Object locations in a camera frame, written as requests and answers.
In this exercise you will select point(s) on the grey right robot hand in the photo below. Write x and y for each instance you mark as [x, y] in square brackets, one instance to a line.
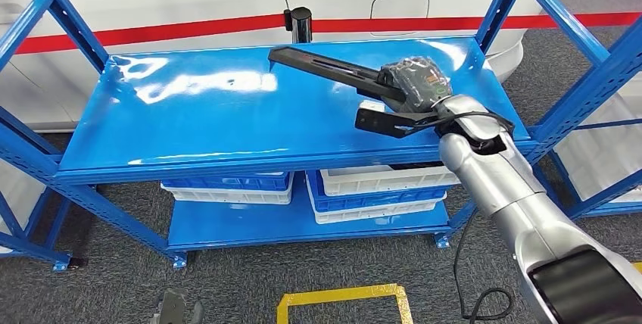
[421, 83]

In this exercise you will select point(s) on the black plastic plate bracket part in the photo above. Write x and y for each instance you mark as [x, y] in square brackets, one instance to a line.
[321, 66]

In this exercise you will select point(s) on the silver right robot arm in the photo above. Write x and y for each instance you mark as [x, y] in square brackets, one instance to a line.
[501, 186]

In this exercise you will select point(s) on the blue metal shelf rack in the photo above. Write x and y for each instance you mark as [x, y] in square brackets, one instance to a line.
[617, 209]
[35, 251]
[225, 126]

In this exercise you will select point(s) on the red barrier belt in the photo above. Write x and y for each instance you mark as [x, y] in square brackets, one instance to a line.
[401, 24]
[150, 35]

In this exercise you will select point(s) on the black parts in crate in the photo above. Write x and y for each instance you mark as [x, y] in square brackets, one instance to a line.
[416, 166]

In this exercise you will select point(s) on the stacked white plastic crates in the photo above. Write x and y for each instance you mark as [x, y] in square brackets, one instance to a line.
[602, 156]
[17, 196]

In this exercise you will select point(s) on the yellow floor tape square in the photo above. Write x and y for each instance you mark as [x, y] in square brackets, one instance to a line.
[341, 294]
[638, 266]

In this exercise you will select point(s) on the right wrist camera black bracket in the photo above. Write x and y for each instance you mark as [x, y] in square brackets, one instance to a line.
[376, 122]

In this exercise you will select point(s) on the black stanchion post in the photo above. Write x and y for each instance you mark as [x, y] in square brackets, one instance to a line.
[301, 26]

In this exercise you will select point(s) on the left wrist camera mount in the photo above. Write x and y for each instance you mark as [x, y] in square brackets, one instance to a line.
[175, 307]

